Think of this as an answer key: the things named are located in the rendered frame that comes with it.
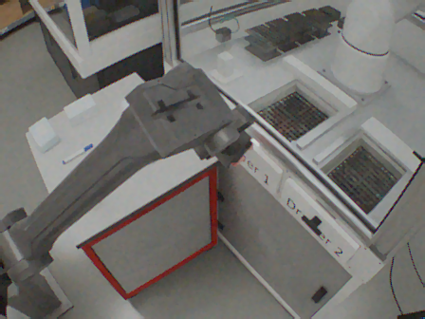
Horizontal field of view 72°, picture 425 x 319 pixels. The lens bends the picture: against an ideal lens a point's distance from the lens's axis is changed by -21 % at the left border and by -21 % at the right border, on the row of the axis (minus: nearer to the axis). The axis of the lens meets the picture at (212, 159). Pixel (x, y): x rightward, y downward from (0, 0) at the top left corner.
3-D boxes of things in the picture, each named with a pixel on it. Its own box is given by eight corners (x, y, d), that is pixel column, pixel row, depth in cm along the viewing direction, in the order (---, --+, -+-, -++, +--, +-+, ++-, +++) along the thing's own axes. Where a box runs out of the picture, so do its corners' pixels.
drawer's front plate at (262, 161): (273, 196, 106) (279, 173, 98) (213, 137, 121) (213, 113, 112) (278, 193, 107) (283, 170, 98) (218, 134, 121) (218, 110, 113)
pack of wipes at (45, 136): (61, 140, 129) (57, 133, 126) (42, 154, 125) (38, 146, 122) (47, 122, 136) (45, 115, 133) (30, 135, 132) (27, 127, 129)
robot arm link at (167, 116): (154, 49, 32) (213, 136, 32) (201, 61, 45) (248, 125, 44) (-21, 240, 47) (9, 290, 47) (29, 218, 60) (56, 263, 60)
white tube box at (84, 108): (72, 127, 133) (69, 119, 129) (66, 116, 138) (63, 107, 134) (99, 113, 138) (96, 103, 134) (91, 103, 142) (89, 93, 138)
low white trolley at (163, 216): (128, 308, 161) (75, 246, 101) (75, 221, 192) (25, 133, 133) (220, 251, 182) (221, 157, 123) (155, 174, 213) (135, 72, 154)
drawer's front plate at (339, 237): (343, 266, 90) (356, 250, 82) (279, 201, 105) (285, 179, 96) (347, 262, 91) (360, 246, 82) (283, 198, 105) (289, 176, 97)
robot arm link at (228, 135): (153, 80, 41) (205, 157, 40) (194, 54, 41) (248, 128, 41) (180, 130, 84) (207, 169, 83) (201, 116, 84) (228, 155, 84)
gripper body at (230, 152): (254, 139, 93) (241, 131, 87) (229, 169, 96) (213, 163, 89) (238, 123, 97) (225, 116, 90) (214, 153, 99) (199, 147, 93)
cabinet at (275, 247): (304, 335, 149) (366, 288, 87) (182, 202, 201) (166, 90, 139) (408, 226, 184) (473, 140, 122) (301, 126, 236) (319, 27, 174)
